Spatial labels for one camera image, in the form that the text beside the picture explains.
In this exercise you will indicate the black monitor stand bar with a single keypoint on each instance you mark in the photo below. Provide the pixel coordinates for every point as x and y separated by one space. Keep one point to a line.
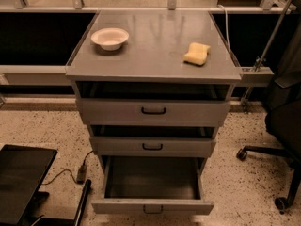
82 203

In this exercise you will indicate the power adapter with cable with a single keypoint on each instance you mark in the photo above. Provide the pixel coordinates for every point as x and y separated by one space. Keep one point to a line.
79 178

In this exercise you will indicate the grey middle drawer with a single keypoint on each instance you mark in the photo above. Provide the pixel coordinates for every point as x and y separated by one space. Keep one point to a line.
153 140

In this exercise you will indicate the black monitor screen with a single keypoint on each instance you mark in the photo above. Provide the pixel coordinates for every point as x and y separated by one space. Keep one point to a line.
22 170

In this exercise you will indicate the white bowl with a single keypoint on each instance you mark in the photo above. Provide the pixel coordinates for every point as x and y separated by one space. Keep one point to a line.
110 39

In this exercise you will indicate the grey metal drawer cabinet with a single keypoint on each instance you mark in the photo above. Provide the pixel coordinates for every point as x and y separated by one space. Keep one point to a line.
158 40

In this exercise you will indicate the yellow sponge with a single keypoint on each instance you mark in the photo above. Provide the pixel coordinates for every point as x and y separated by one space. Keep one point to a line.
197 53

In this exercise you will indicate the grey drawer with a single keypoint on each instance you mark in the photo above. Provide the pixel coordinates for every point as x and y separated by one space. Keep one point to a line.
153 140
146 103
152 186

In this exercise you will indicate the grey bottom drawer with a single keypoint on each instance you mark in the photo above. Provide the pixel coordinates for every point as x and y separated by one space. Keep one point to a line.
152 186

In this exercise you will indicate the black office chair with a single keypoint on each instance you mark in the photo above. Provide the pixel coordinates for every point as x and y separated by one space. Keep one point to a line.
283 119

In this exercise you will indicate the metal diagonal rod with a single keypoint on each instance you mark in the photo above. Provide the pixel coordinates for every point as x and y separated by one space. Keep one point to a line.
266 5

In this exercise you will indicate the grey top drawer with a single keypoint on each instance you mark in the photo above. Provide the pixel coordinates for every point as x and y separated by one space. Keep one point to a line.
146 103

